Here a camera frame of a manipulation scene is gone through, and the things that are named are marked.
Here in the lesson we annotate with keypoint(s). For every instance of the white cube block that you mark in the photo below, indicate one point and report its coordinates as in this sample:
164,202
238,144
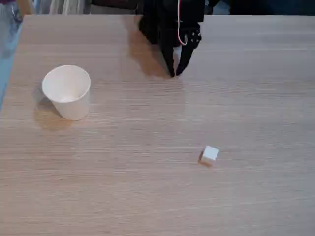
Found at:
209,156

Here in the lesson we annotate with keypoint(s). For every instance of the white paper cup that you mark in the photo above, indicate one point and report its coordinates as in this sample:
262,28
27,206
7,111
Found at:
69,98

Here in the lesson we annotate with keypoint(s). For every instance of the pale striped curtain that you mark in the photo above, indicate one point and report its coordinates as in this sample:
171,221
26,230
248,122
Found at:
64,7

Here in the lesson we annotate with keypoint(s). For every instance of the person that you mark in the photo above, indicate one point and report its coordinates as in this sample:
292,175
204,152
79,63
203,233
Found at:
8,29

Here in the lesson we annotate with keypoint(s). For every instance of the wooden chair frame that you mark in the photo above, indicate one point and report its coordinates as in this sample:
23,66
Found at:
25,7

